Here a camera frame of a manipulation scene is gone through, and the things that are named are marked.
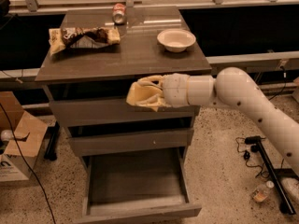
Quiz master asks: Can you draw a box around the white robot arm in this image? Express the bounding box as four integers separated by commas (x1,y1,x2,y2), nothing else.
127,67,299,175

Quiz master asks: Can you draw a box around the black cable on right floor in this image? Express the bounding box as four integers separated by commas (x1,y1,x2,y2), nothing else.
235,65,288,179

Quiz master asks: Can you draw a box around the grey drawer cabinet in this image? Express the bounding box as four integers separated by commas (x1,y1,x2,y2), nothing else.
35,6,213,224

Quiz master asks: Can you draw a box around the grey open bottom drawer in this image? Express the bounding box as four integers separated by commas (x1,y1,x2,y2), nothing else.
75,147,201,224

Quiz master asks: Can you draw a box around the brown chip bag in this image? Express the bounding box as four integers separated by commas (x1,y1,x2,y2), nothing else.
49,27,121,55

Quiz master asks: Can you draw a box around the black metal stand leg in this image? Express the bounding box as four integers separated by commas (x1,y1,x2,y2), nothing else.
245,136,296,215

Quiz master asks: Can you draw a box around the white shoe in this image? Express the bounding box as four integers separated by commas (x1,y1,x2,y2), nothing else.
281,177,299,196

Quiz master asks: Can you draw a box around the plastic bottle on floor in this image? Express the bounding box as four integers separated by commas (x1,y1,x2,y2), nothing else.
251,181,275,203

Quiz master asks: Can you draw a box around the cardboard box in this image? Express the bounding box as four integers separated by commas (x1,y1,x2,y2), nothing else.
0,91,48,182

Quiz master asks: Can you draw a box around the grey middle drawer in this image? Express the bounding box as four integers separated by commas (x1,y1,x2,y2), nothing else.
69,128,194,156

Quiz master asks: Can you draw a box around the yellow sponge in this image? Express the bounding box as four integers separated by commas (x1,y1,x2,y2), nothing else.
126,82,163,106

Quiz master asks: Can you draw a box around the red soda can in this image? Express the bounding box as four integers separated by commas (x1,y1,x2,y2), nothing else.
112,3,126,24

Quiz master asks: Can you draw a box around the grey top drawer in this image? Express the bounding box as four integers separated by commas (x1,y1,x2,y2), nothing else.
50,98,199,127

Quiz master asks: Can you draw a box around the white bowl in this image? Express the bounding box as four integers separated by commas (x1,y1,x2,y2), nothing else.
157,29,196,53

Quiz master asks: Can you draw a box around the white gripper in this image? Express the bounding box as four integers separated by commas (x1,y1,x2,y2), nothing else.
135,74,189,112

